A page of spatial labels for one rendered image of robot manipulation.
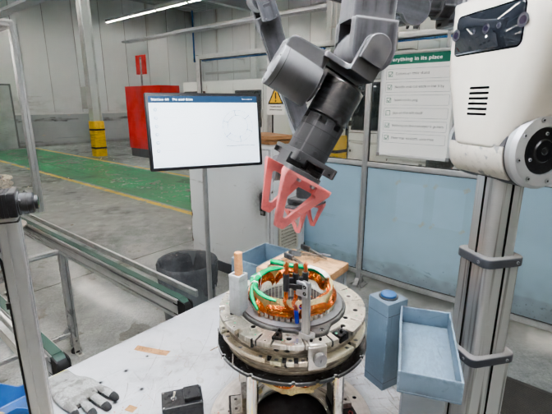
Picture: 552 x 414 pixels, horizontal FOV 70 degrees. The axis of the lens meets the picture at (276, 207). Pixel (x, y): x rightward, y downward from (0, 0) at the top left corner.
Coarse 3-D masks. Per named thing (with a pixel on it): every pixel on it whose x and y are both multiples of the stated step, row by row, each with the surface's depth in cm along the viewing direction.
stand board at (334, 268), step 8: (280, 256) 123; (296, 256) 123; (304, 256) 123; (312, 256) 123; (264, 264) 116; (312, 264) 116; (320, 264) 116; (328, 264) 116; (336, 264) 116; (344, 264) 116; (256, 272) 115; (328, 272) 111; (336, 272) 112; (344, 272) 117
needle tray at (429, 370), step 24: (408, 312) 93; (432, 312) 91; (408, 336) 88; (432, 336) 88; (408, 360) 80; (432, 360) 80; (456, 360) 75; (408, 384) 71; (432, 384) 69; (456, 384) 68; (408, 408) 80; (432, 408) 78
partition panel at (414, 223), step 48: (336, 144) 331; (336, 192) 341; (384, 192) 312; (432, 192) 288; (528, 192) 249; (336, 240) 351; (384, 240) 320; (432, 240) 294; (528, 240) 254; (432, 288) 301; (528, 288) 260
